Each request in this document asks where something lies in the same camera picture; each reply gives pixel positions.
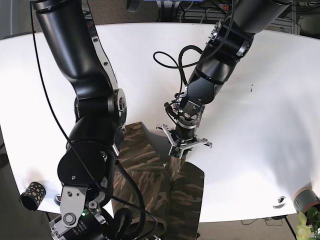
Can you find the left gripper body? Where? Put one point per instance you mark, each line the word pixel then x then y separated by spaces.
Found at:
pixel 183 137

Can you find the camouflage T-shirt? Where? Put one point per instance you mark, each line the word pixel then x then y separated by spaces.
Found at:
pixel 172 189

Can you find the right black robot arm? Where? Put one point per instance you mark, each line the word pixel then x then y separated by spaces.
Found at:
pixel 86 171

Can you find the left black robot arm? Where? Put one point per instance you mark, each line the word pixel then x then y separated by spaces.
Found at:
pixel 204 72

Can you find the right metal table grommet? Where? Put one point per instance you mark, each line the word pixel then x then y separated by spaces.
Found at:
pixel 280 202

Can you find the grey plant pot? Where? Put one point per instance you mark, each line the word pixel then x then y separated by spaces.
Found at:
pixel 305 199

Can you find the black floral cup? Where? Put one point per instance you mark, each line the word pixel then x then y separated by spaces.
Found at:
pixel 32 197

